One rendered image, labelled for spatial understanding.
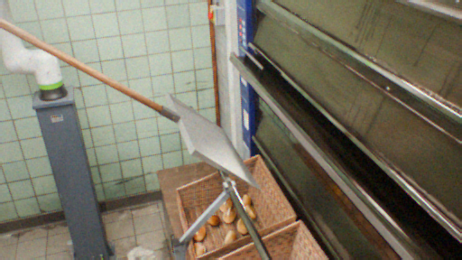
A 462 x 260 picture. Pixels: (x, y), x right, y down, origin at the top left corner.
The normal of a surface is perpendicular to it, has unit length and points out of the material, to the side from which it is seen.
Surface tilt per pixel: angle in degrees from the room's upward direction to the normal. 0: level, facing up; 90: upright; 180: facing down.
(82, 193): 90
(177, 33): 90
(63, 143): 90
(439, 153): 70
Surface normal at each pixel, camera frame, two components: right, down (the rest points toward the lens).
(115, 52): 0.28, 0.44
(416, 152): -0.92, -0.14
